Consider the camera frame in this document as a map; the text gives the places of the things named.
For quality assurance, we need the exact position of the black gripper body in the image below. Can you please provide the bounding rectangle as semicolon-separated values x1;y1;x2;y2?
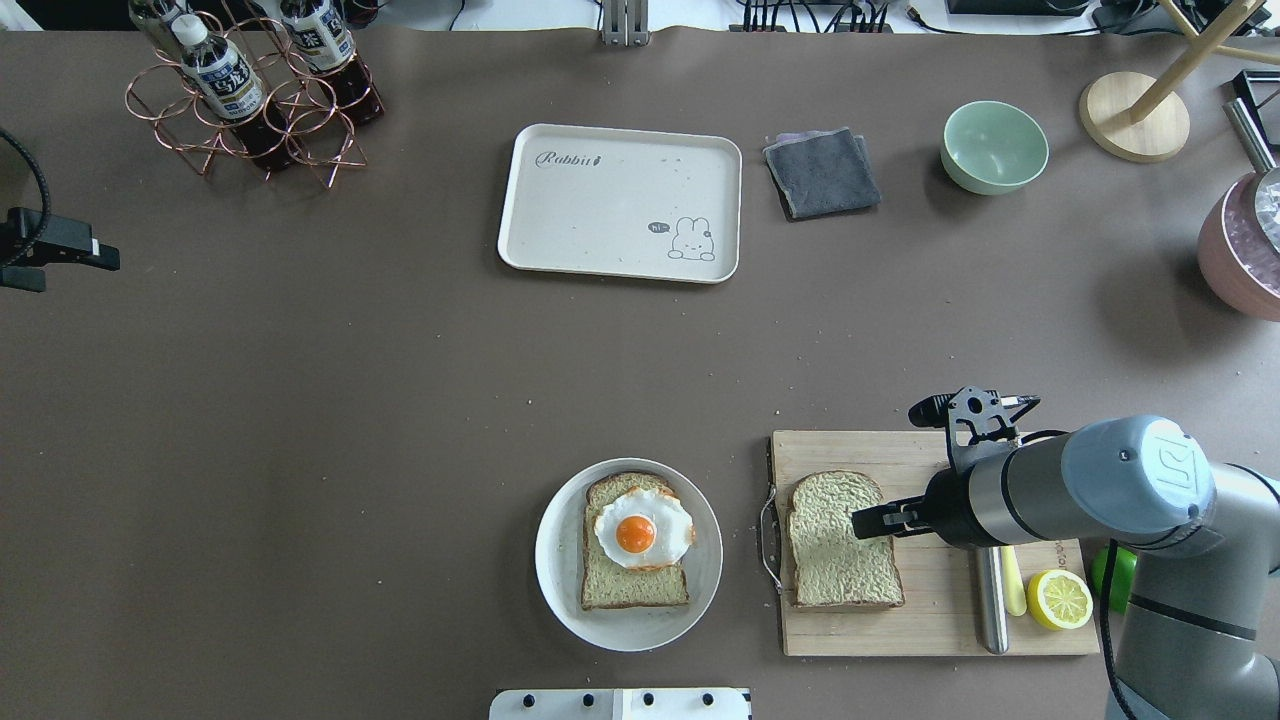
851;496;934;539

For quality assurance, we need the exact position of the white round plate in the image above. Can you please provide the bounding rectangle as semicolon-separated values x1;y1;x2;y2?
534;457;723;652

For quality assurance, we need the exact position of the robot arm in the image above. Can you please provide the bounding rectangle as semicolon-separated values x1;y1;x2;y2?
851;415;1279;719

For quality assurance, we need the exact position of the cream rabbit tray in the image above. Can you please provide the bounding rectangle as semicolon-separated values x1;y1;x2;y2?
497;123;742;284

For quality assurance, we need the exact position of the wooden cutting board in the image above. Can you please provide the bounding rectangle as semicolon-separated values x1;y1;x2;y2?
768;430;1101;659

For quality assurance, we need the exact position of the yellow peeler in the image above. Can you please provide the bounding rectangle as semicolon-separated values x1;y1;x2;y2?
998;546;1028;618

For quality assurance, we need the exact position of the half lemon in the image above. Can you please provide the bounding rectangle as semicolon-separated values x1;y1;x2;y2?
1027;568;1094;632

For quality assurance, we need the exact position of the green lime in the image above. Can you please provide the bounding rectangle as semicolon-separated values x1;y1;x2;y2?
1088;546;1138;614

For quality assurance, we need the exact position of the fried egg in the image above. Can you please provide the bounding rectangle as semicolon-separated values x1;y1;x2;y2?
591;487;696;571

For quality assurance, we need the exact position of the grey folded cloth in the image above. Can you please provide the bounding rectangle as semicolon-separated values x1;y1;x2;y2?
763;127;882;220

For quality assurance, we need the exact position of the green bowl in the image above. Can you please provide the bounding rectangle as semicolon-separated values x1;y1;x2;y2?
940;100;1050;196

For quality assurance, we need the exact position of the pink ice bowl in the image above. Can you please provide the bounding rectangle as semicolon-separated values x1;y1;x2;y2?
1197;173;1279;322

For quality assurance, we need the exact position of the wooden cup tree stand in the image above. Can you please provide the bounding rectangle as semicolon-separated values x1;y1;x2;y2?
1078;1;1277;163

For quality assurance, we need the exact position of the metal ice scoop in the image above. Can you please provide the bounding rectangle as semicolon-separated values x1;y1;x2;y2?
1222;97;1280;251

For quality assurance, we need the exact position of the tea bottle two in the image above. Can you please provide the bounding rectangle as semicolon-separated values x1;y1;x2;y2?
279;1;355;73

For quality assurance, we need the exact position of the tea bottle one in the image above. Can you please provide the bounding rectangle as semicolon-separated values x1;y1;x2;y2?
172;13;268;122

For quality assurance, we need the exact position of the tea bottle three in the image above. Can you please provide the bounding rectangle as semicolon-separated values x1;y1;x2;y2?
127;0;191;61

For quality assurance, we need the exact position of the white camera pole base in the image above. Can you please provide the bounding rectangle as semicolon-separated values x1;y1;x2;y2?
488;687;754;719

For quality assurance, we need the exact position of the copper wire bottle rack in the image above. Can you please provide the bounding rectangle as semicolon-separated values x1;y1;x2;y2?
125;1;385;187

